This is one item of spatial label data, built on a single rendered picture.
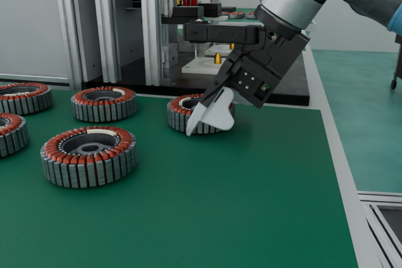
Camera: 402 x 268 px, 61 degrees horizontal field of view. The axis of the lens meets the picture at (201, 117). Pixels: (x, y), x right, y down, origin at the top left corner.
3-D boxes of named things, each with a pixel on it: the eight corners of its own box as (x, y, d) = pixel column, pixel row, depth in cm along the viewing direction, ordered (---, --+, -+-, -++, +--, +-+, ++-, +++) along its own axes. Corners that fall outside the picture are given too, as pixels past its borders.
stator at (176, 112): (242, 116, 60) (243, 96, 59) (222, 140, 50) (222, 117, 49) (184, 108, 64) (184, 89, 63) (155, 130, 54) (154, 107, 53)
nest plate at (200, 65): (249, 63, 93) (250, 58, 93) (242, 76, 80) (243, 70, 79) (197, 61, 97) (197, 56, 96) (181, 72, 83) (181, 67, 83)
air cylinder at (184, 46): (199, 48, 116) (199, 32, 114) (194, 52, 109) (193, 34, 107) (185, 48, 117) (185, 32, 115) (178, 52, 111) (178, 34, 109)
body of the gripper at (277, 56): (256, 113, 49) (308, 42, 43) (208, 79, 50) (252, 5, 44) (267, 99, 55) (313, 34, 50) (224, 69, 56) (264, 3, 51)
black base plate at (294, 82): (300, 51, 124) (301, 45, 123) (308, 106, 66) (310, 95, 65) (177, 46, 135) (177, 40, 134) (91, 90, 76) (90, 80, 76)
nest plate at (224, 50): (257, 49, 115) (258, 45, 115) (253, 57, 102) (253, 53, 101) (214, 47, 119) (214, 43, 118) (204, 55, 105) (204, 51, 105)
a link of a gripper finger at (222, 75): (206, 106, 47) (243, 55, 47) (197, 100, 47) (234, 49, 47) (208, 110, 51) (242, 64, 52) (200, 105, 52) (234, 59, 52)
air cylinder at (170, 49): (177, 63, 94) (177, 42, 92) (169, 68, 87) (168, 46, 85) (161, 61, 95) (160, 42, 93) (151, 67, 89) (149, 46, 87)
